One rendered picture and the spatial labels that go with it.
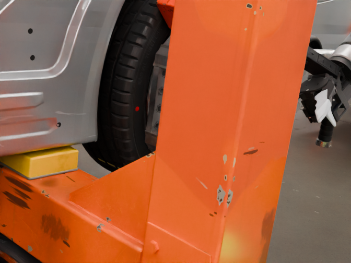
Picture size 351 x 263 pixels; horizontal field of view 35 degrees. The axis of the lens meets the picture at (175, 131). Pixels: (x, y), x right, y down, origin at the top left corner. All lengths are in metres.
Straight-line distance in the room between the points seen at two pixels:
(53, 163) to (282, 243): 1.66
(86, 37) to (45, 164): 0.29
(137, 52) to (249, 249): 0.60
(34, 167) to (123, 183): 0.29
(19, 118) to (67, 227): 0.24
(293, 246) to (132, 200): 1.79
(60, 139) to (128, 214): 0.31
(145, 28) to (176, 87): 0.50
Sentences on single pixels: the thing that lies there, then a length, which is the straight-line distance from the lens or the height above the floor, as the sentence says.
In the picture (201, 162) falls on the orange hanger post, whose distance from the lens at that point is 0.86.
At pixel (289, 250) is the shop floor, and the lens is 2.69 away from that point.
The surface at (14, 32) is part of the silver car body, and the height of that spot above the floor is 1.00.
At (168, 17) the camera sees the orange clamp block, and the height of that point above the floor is 1.05.
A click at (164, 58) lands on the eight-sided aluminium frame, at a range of 1.33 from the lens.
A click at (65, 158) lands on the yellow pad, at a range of 1.29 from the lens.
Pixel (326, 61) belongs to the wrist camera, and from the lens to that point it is 1.17.
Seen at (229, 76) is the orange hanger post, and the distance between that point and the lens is 0.81.
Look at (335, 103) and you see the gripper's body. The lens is 1.17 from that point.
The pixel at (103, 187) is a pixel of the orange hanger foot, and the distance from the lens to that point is 1.07.
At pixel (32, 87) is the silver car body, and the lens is 1.18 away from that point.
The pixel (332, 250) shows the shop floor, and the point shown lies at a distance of 2.80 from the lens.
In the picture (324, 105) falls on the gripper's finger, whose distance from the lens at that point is 1.07.
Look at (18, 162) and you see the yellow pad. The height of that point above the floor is 0.71.
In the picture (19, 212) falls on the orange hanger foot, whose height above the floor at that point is 0.60.
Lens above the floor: 1.15
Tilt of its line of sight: 16 degrees down
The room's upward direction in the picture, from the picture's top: 8 degrees clockwise
